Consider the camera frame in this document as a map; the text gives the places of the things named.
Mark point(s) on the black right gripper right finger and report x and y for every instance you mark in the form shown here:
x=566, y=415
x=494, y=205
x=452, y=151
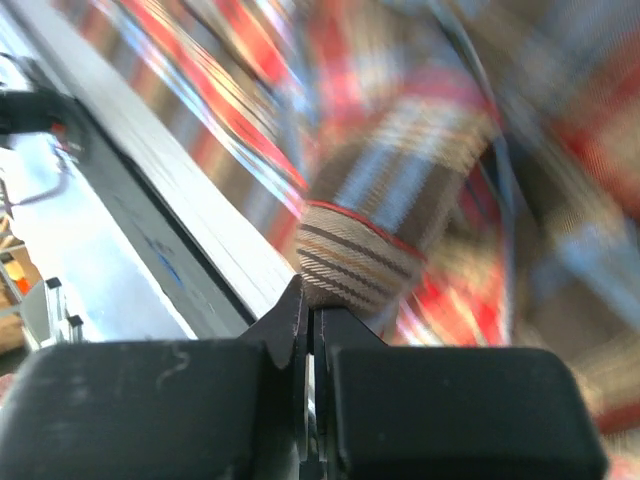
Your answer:
x=447, y=412

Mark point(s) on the brown red plaid shirt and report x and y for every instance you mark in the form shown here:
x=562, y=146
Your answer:
x=468, y=169

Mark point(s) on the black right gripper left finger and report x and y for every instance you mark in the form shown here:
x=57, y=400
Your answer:
x=192, y=409

